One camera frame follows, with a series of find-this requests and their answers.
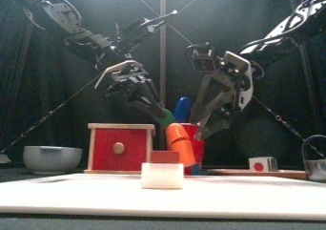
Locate orange toy carrot green leaves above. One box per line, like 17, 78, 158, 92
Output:
150, 108, 197, 167

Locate blue toy utensil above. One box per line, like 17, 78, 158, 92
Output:
173, 95, 193, 124

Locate red plastic cup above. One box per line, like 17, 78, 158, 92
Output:
178, 122, 205, 177

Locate red wooden drawer box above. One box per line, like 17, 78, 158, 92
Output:
82, 122, 156, 175

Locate small blue object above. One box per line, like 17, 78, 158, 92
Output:
190, 163, 203, 177

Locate red block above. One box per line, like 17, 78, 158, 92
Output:
149, 150, 180, 164

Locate wooden tray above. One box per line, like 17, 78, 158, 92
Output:
204, 168, 309, 180

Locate white cube with red dot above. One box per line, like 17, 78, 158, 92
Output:
248, 156, 279, 173

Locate white block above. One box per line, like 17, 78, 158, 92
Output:
140, 162, 184, 190

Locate white cutting board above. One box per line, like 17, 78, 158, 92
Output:
0, 172, 326, 222

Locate grey bowl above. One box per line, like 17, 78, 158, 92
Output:
22, 145, 84, 175

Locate small white object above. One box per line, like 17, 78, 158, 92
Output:
0, 153, 13, 165

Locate vertical metal frame pole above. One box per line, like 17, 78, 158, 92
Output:
157, 0, 168, 151

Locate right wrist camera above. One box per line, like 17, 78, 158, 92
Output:
184, 43, 217, 73

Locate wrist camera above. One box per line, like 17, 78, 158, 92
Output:
120, 10, 177, 42
184, 43, 217, 73

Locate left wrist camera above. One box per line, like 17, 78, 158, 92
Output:
120, 10, 177, 42

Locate metal basket with handle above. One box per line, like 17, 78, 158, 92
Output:
300, 134, 326, 182

